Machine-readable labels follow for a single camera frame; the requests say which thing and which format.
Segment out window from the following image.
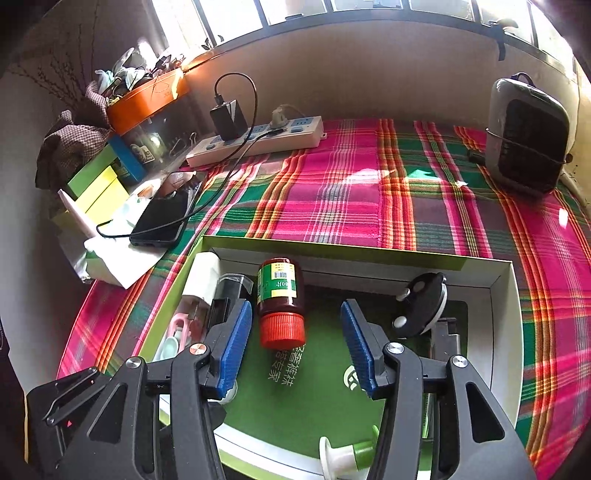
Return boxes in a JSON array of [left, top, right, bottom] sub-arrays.
[[152, 0, 578, 56]]

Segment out green cardboard box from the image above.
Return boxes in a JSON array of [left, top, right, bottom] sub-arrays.
[[139, 235, 527, 480]]

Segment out pink plastic clip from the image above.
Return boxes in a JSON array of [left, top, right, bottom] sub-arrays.
[[159, 311, 191, 344]]

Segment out amber bottle with red cap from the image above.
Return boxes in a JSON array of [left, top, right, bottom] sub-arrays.
[[256, 257, 308, 349]]

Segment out green and yellow box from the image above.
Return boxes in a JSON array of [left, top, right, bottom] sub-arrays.
[[65, 145, 132, 227]]

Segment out green and white spool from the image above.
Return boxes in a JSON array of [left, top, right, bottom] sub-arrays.
[[318, 427, 382, 478]]

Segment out black round suction disc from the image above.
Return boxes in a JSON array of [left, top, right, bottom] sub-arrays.
[[392, 272, 448, 341]]

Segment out plaid blanket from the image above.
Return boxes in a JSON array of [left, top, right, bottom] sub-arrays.
[[58, 117, 591, 480]]

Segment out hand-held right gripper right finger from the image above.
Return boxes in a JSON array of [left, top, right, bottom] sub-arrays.
[[341, 299, 536, 480]]

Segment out glossy dark tablet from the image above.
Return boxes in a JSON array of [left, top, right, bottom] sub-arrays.
[[154, 170, 209, 197]]

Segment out brown checked cloth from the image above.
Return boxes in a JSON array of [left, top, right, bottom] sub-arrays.
[[36, 88, 114, 190]]

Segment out black charger cable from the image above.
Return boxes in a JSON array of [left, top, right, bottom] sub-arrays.
[[96, 73, 283, 241]]

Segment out small white bottle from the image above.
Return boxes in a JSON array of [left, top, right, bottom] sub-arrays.
[[152, 336, 183, 363]]

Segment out white power strip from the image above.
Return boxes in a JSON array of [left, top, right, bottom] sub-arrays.
[[185, 115, 324, 168]]

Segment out blue small box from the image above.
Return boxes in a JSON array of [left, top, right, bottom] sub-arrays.
[[108, 136, 155, 182]]

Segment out black charger adapter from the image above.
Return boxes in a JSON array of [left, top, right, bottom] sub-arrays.
[[210, 99, 249, 141]]

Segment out orange storage box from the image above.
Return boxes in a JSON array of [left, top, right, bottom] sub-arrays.
[[106, 69, 190, 136]]

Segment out grey space heater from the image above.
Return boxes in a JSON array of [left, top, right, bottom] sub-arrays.
[[484, 73, 573, 199]]

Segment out white tube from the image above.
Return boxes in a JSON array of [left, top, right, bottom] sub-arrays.
[[58, 188, 95, 238]]

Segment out metal binder clip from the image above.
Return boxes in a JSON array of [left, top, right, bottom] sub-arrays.
[[171, 131, 199, 155]]

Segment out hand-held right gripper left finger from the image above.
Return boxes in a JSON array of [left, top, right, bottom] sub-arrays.
[[55, 299, 254, 480]]

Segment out black smartphone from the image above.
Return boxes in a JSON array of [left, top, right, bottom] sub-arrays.
[[129, 189, 195, 246]]

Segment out tissue pack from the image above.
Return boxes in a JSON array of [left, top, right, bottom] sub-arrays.
[[69, 196, 174, 291]]

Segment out black rectangular case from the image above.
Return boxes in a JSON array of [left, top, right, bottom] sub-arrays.
[[207, 273, 254, 330]]

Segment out white charger plug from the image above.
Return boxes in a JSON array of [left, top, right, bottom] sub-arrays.
[[182, 251, 221, 301]]

